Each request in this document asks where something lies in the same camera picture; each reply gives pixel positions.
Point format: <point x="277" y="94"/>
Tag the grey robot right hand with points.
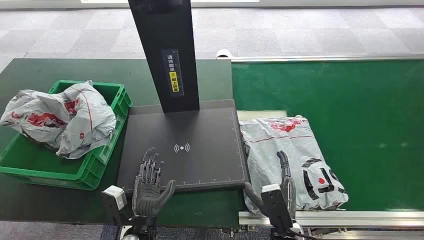
<point x="288" y="188"/>

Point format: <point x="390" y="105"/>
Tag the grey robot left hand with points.
<point x="147" y="198"/>

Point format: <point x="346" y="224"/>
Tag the grey poly mailer black print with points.
<point x="281" y="139"/>

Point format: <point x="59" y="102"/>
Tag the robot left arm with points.
<point x="144" y="227"/>

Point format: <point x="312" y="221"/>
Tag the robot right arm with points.
<point x="281" y="234"/>

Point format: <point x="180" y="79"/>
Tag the black inbound scanner machine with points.
<point x="198" y="155"/>

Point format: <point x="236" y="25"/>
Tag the green conveyor belt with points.
<point x="364" y="116"/>

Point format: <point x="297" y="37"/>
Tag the grey poly mailer red print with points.
<point x="76" y="122"/>

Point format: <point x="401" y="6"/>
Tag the green plastic crate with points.
<point x="36" y="165"/>

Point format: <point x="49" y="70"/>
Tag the yellow black label strip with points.
<point x="173" y="74"/>

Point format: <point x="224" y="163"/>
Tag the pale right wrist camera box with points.
<point x="275" y="205"/>

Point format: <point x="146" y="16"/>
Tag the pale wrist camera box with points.
<point x="275" y="205"/>
<point x="114" y="198"/>

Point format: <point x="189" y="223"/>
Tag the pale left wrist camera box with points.
<point x="114" y="198"/>

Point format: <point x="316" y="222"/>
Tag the aluminium conveyor frame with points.
<point x="348" y="218"/>

